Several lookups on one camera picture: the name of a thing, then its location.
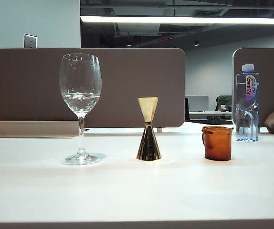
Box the gold double jigger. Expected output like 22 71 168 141
136 96 162 161

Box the grey background partition panel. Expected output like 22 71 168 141
185 95 210 112

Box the clear wine glass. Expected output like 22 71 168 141
59 53 106 166

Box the green potted plant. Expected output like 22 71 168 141
217 95 232 112

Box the long ceiling light strip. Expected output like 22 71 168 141
80 15 274 25

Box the white background desk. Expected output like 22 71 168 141
189 110 232 120

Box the amber glass measuring cup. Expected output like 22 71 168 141
201 126 234 161

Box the beige cable tray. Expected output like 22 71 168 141
0 120 81 138

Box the wide brown desk divider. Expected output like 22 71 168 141
0 48 186 128

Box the metal wall switch plate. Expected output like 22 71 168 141
23 33 38 49

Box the clear plastic water bottle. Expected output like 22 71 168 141
236 63 261 142

